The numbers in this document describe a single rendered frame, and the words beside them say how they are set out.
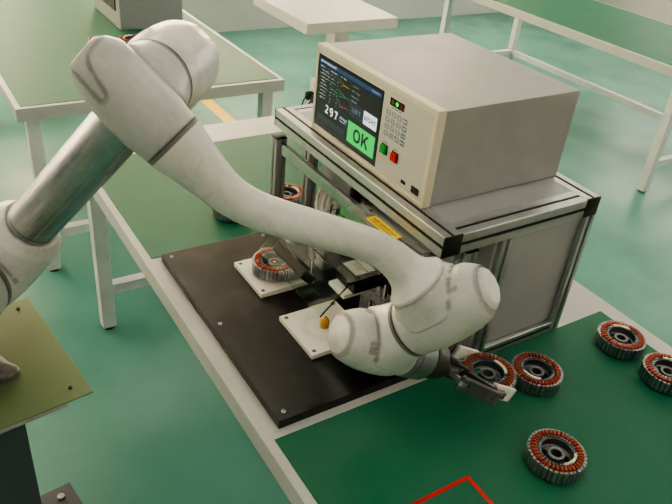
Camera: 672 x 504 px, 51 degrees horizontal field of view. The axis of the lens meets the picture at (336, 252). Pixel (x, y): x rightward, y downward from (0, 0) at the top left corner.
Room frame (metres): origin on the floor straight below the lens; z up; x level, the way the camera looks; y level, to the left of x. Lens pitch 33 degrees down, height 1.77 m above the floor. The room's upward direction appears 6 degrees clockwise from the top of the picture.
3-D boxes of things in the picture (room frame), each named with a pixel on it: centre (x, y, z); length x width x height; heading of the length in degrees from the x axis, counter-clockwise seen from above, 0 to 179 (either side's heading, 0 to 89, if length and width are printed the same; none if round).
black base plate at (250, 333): (1.35, 0.07, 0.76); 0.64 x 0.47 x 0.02; 35
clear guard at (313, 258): (1.17, -0.05, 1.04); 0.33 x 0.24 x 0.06; 125
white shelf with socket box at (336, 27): (2.41, 0.13, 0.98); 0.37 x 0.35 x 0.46; 35
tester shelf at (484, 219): (1.52, -0.18, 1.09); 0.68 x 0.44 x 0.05; 35
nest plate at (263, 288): (1.44, 0.15, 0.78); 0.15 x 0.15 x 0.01; 35
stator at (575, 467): (0.94, -0.46, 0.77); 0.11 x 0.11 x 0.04
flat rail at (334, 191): (1.39, 0.00, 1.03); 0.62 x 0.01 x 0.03; 35
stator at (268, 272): (1.44, 0.15, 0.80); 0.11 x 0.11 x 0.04
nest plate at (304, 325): (1.24, 0.01, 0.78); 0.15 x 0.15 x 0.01; 35
